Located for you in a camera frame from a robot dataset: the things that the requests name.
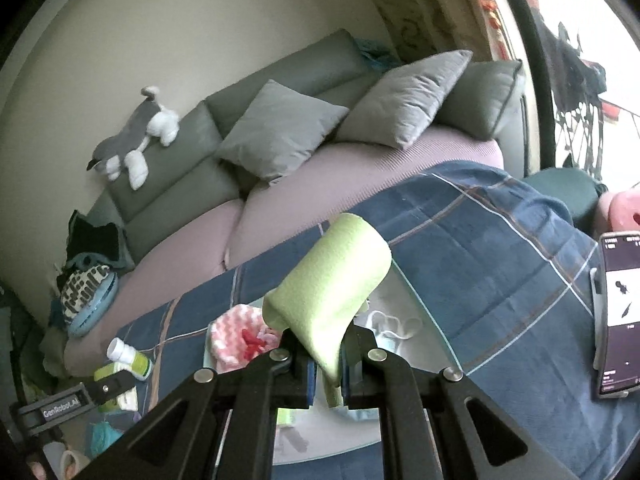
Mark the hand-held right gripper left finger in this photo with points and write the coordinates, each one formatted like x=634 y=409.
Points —
x=311 y=385

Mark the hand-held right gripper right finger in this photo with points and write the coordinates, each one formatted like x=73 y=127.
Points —
x=350 y=385

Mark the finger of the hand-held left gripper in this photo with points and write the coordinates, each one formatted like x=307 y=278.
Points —
x=112 y=390

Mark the green tissue packet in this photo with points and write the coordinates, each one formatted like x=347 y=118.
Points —
x=122 y=400

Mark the light blue face mask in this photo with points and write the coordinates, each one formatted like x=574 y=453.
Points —
x=390 y=330

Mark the white tray green rim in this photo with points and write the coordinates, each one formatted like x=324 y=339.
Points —
x=435 y=345

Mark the light green cloth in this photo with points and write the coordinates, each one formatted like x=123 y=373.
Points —
x=330 y=280

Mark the white pill bottle green label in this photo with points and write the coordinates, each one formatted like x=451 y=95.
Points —
x=130 y=357

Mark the cream foam cylinder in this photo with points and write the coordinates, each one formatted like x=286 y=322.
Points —
x=72 y=465

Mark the small red cloth item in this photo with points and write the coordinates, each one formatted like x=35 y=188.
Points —
x=252 y=342

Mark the blue slipper black white pattern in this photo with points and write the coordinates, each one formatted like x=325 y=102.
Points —
x=87 y=295

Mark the pink white fuzzy towel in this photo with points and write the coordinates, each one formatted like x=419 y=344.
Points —
x=225 y=335

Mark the dark teal cloth pile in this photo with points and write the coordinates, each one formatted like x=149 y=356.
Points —
x=95 y=240

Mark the blue plaid blanket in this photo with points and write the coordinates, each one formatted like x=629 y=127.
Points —
x=475 y=260

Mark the grey sofa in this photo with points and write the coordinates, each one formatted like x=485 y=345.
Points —
x=175 y=170

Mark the grey white husky plush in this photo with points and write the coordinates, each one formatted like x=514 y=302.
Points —
x=135 y=135

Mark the grey pillow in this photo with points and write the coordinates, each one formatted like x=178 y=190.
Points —
x=485 y=95
x=405 y=95
x=280 y=130

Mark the smartphone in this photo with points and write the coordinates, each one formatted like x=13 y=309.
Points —
x=620 y=310

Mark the dark green cushion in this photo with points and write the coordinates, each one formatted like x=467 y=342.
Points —
x=565 y=195

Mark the clothes drying rack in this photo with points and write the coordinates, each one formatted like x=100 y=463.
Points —
x=580 y=90

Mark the patterned curtain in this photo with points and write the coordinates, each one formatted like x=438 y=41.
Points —
x=430 y=0

